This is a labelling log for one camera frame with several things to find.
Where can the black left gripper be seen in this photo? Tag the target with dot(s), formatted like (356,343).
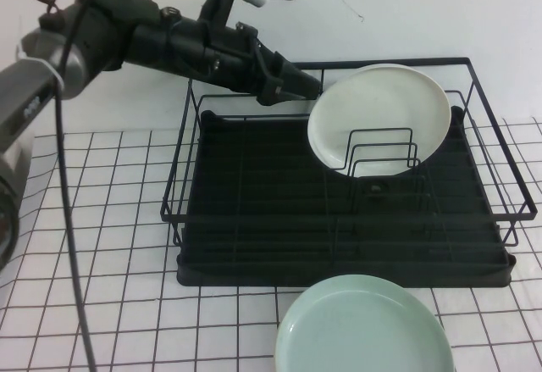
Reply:
(233,58)

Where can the white black-grid tablecloth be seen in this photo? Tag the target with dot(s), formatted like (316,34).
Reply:
(127,262)

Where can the white round plate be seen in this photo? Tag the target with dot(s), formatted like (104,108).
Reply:
(372,105)

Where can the white zip tie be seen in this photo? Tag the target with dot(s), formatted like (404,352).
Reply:
(51,71)

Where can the pale green round plate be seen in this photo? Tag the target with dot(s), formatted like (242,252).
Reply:
(364,329)

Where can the black plastic drip tray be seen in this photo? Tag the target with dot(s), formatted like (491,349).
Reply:
(262,168)

